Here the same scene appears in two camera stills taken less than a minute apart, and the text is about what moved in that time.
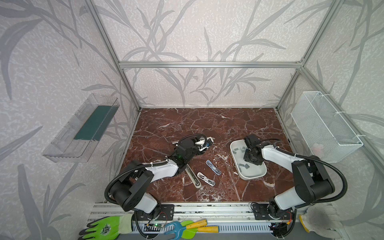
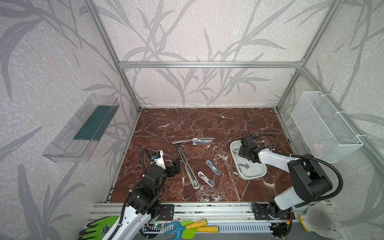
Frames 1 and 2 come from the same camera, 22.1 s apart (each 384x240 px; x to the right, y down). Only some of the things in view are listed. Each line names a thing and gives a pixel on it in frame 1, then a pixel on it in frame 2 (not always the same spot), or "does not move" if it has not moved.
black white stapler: x=193 y=177 does not move
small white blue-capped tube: x=205 y=179 does not move
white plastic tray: x=246 y=170 does not move
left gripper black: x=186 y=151 → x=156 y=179
